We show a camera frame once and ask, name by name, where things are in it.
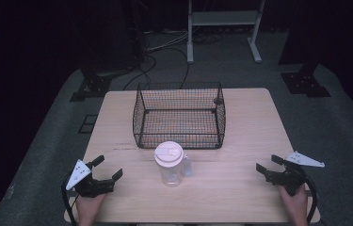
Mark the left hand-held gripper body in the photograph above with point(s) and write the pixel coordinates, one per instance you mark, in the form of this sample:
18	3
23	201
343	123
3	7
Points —
84	182

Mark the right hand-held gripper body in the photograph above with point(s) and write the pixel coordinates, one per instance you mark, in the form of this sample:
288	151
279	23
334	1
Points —
292	175

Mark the clear plastic jar white lid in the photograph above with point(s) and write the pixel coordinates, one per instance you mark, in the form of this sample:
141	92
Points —
170	164

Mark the person's left hand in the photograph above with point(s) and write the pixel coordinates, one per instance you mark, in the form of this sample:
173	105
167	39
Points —
88	207

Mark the person's right hand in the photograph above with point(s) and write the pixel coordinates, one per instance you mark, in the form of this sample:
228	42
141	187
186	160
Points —
295	207

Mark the black stand base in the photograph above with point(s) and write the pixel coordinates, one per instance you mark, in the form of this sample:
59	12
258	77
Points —
305	83
94	86

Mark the white metal stand frame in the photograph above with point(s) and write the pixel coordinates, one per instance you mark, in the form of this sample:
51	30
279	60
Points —
224	19

